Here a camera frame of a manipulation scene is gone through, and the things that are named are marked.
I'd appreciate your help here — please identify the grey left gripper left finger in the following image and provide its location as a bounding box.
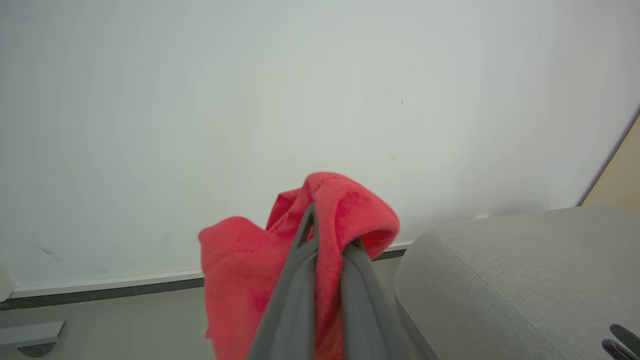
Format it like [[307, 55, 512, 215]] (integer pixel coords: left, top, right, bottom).
[[246, 202, 319, 360]]

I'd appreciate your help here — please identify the grey metal frame post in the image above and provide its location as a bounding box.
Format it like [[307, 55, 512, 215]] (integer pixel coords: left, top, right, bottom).
[[0, 320, 66, 350]]

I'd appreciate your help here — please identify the grey fabric sofa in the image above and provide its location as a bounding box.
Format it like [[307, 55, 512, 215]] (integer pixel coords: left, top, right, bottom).
[[393, 205, 640, 360]]

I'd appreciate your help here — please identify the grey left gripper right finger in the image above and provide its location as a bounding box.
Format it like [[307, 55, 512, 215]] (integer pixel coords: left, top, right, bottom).
[[342, 238, 419, 360]]

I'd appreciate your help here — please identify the beige partition panel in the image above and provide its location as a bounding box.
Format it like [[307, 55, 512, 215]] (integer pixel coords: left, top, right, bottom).
[[580, 115, 640, 208]]

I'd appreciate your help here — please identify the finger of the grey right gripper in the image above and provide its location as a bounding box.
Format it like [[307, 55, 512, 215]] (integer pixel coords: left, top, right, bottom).
[[601, 339, 629, 360], [609, 324, 640, 354]]

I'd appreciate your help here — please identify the red knit garment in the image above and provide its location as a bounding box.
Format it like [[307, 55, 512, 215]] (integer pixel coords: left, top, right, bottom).
[[198, 171, 401, 360]]

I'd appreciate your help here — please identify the black round frame foot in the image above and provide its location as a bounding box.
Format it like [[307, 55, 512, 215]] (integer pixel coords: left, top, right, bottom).
[[17, 342, 57, 359]]

